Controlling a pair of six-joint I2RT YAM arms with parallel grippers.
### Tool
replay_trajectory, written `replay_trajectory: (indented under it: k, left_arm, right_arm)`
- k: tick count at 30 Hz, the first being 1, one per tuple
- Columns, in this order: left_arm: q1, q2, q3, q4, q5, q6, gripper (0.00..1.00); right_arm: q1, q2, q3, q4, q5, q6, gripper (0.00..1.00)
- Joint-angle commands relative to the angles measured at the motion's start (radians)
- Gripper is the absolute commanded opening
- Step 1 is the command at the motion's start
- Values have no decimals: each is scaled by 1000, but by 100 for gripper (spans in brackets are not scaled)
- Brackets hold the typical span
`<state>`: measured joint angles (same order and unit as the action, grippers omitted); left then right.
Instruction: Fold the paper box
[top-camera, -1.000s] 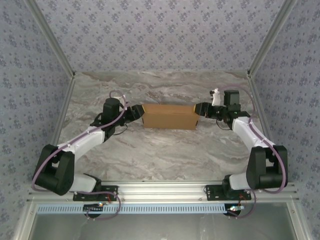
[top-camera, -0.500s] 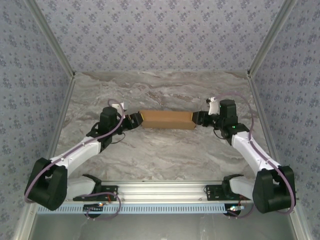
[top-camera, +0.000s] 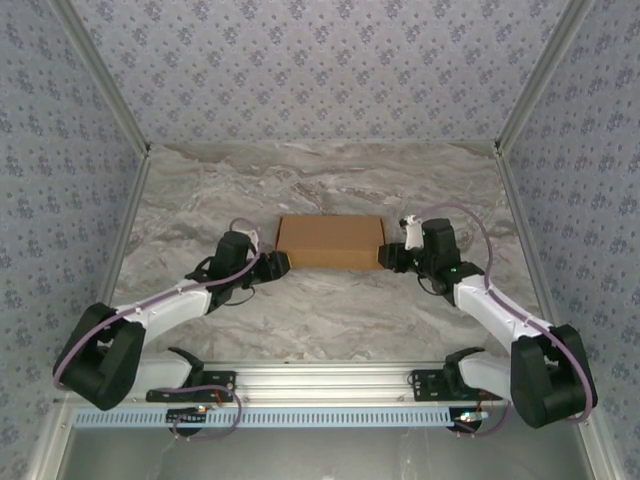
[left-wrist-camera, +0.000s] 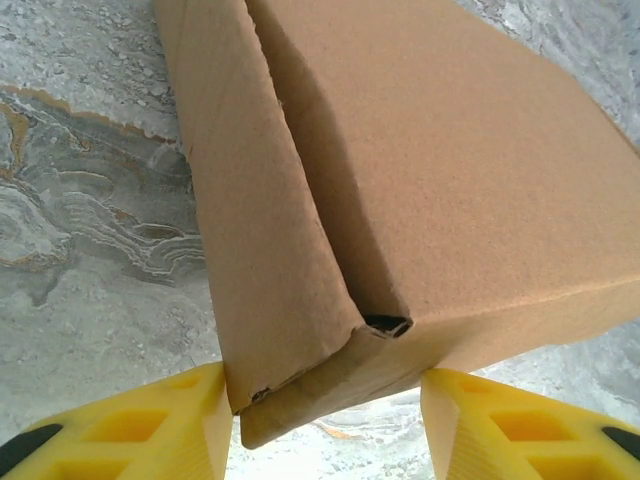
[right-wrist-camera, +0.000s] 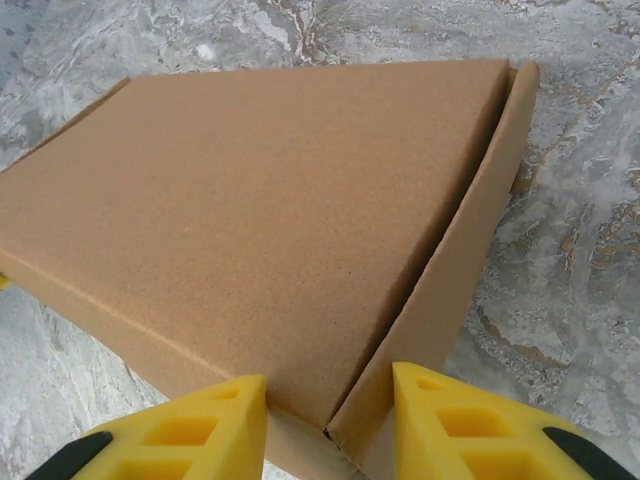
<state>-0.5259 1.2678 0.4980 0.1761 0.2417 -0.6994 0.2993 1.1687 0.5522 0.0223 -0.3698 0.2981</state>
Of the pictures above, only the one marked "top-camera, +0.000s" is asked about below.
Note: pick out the brown cardboard box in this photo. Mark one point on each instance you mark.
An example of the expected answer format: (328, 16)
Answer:
(330, 240)

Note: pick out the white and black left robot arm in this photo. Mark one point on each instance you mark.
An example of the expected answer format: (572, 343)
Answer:
(115, 365)

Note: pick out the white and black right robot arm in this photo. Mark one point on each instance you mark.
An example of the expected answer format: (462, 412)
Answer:
(545, 380)

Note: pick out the black adapter board with LED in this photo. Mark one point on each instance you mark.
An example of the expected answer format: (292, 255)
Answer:
(470, 419)
(187, 415)

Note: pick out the grey metal lower shelf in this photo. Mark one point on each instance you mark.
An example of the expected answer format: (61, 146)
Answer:
(325, 455)

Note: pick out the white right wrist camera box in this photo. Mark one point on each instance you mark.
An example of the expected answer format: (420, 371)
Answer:
(414, 235)

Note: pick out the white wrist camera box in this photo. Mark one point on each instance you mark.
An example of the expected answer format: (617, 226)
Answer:
(414, 235)
(254, 239)

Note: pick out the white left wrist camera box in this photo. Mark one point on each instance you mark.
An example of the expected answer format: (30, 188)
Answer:
(254, 239)

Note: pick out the aluminium table side rail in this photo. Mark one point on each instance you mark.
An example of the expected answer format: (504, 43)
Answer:
(136, 185)
(512, 185)

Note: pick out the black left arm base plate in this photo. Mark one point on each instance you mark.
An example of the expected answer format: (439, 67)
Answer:
(220, 376)

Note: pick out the aluminium mounting rail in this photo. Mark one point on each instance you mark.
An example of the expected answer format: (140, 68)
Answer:
(325, 382)

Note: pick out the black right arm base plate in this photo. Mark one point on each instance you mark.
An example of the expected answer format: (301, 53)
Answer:
(425, 390)

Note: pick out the aluminium frame post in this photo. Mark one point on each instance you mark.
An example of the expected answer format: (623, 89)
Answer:
(105, 72)
(541, 70)

